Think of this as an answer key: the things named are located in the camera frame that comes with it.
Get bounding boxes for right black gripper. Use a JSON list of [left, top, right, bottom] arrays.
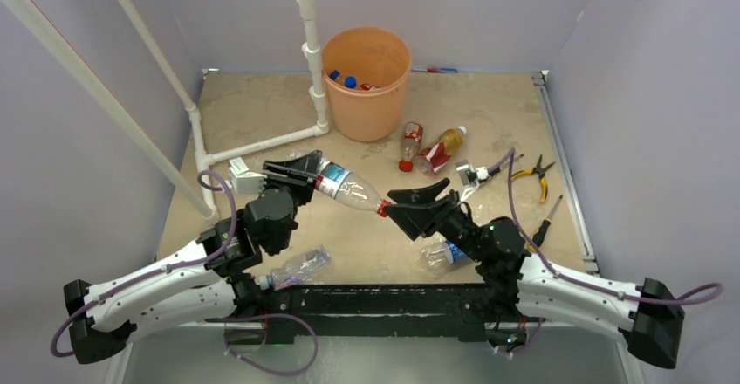
[[383, 179, 487, 264]]

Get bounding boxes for red label cola bottle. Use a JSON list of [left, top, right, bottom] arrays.
[[314, 158, 389, 217]]

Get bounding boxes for yellow tea bottle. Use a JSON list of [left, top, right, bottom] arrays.
[[413, 126, 468, 175]]

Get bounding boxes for small blue label bottle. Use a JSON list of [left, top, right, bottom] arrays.
[[421, 240, 468, 271]]

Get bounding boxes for small red cap bottle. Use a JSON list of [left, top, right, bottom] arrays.
[[398, 121, 424, 172]]

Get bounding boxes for blue label water bottle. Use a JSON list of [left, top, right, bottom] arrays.
[[343, 76, 357, 90]]

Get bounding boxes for small red label bottle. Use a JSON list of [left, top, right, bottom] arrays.
[[360, 83, 380, 92]]

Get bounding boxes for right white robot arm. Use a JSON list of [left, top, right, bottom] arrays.
[[382, 179, 685, 369]]

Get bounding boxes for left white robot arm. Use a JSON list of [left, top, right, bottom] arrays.
[[51, 150, 328, 365]]

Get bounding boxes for orange plastic bin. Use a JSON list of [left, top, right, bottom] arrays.
[[322, 26, 412, 142]]

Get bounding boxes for crushed clear bottle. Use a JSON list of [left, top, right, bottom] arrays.
[[256, 246, 332, 291]]

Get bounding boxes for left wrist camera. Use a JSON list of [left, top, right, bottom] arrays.
[[228, 157, 266, 195]]

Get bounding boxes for yellow handled pliers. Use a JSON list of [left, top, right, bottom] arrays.
[[511, 154, 555, 204]]

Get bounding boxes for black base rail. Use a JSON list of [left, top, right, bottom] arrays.
[[227, 284, 521, 344]]

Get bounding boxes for purple cable loop front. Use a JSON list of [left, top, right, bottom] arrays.
[[223, 311, 320, 377]]

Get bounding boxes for metal side rail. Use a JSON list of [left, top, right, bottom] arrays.
[[531, 71, 600, 277]]

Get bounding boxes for white PVC pipe frame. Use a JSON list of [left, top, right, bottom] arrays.
[[1, 0, 330, 222]]

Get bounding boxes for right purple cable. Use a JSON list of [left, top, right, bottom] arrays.
[[488, 148, 723, 307]]

